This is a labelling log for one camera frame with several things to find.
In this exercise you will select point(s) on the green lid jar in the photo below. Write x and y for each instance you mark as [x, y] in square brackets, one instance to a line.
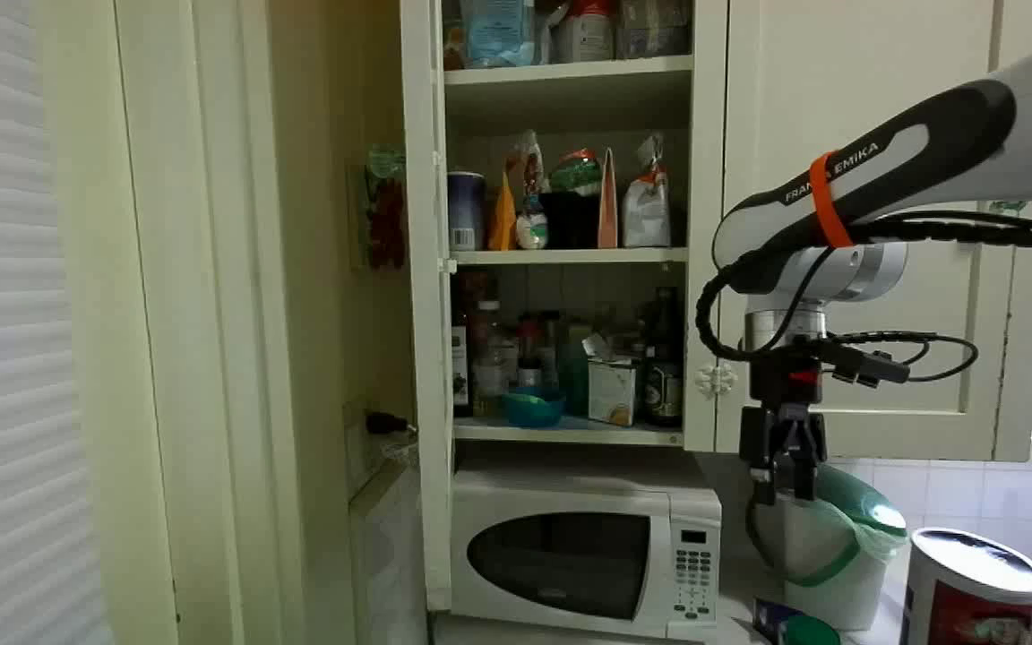
[785, 625]

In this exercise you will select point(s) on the white flour bag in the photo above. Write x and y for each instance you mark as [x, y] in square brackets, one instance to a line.
[647, 201]

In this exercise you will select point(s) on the cream wall cupboard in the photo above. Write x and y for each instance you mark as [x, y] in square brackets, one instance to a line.
[760, 90]

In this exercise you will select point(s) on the blue white can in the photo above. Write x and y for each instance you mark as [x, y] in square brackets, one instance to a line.
[469, 209]

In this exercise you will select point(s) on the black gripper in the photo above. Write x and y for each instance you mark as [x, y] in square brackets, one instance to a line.
[784, 420]

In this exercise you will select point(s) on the green topped black container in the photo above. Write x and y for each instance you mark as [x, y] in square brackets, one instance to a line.
[573, 199]

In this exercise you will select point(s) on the blue plastic package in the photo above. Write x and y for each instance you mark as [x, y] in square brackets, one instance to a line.
[498, 35]

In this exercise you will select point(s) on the teal bowl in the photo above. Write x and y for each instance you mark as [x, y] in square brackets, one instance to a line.
[533, 410]

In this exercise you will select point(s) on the open cupboard door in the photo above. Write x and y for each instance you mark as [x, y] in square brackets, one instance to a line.
[269, 331]

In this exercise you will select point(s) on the white microwave oven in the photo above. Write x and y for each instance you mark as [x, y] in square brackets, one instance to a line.
[584, 552]

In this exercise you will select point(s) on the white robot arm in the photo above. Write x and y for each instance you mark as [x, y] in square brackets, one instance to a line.
[956, 167]

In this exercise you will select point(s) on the green lidded plastic container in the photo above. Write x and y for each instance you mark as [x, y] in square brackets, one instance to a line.
[831, 549]

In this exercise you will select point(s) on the orange pouch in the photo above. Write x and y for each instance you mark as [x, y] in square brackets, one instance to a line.
[504, 215]

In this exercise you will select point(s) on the oats canister red label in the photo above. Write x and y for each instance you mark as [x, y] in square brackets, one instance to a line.
[964, 588]

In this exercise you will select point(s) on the small white box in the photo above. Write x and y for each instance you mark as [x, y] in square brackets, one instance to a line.
[612, 393]

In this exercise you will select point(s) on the white window blind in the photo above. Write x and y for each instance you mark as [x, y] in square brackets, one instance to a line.
[47, 558]

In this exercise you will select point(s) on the dark bottle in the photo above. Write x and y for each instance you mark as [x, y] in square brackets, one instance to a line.
[663, 361]

